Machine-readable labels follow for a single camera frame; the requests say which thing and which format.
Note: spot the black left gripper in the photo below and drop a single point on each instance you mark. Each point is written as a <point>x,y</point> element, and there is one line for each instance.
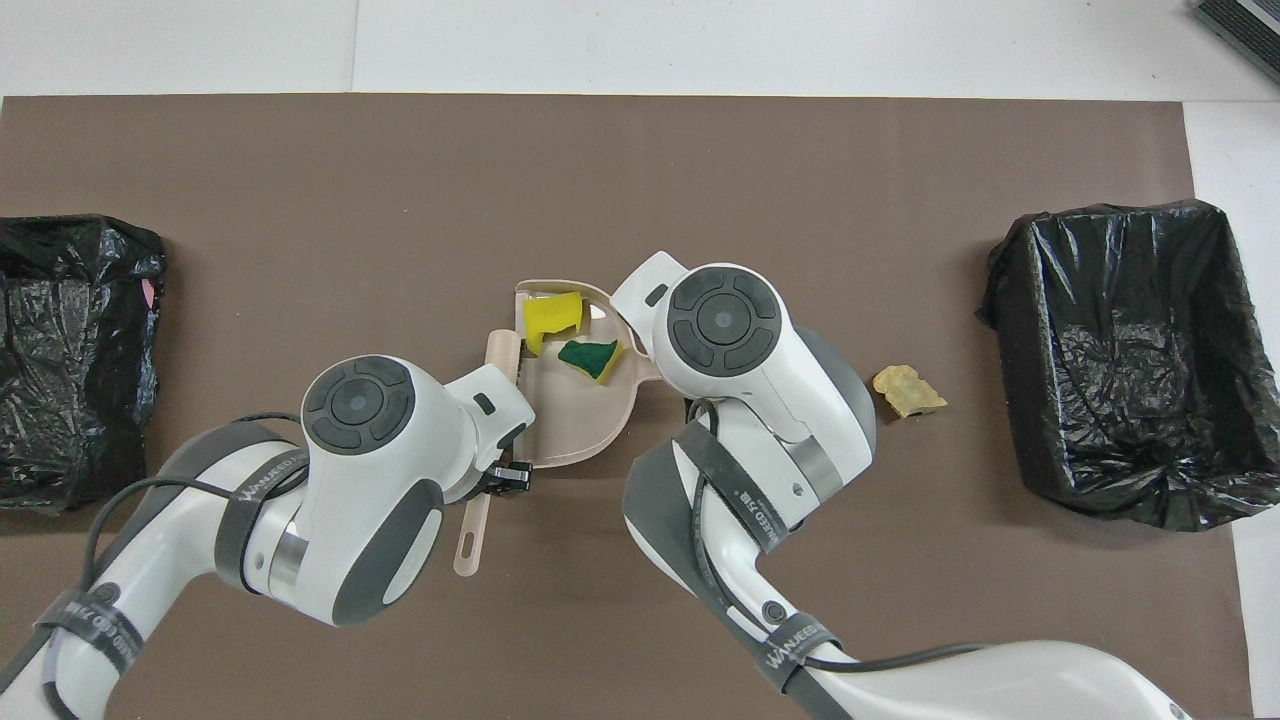
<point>489,485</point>

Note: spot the beige hand brush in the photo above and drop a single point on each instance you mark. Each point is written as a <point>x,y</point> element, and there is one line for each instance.
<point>470,545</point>

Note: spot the pale pink plastic dustpan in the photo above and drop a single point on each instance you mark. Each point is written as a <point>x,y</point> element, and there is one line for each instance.
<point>575,420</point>

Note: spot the small yellow green sponge piece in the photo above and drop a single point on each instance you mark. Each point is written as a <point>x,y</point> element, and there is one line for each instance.
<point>592,358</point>

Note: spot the notched yellow green sponge piece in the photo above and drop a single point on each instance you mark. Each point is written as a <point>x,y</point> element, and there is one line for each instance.
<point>550,315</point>

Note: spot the angular pale fried snack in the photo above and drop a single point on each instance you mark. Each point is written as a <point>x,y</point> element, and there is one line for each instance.
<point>908,391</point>

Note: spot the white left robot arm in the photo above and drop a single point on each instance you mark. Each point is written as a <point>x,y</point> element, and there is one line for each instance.
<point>380,480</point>

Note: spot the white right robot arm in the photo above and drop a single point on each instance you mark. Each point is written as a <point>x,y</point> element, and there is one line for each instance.
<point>760,400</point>

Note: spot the black bag covered bin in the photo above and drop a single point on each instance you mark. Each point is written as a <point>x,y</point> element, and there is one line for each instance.
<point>70,350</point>

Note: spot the open black bag lined bin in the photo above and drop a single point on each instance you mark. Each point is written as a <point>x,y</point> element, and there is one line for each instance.
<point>1120,380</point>

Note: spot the brown table mat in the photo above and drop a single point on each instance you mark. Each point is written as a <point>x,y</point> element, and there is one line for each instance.
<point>800,150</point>

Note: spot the dark ribbed panel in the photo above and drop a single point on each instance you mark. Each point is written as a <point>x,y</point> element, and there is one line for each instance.
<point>1245,25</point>

